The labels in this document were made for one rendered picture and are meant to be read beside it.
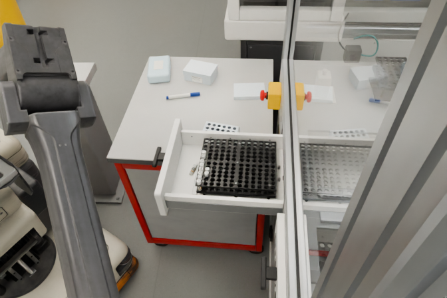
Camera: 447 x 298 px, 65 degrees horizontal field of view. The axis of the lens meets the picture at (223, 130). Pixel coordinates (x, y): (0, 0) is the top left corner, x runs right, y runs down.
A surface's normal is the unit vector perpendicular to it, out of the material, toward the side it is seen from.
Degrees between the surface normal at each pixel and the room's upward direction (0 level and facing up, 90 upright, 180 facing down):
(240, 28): 90
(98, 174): 90
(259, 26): 90
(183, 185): 0
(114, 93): 0
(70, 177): 40
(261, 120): 0
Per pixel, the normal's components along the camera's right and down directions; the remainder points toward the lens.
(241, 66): -0.04, -0.69
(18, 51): 0.58, -0.40
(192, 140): -0.10, 0.72
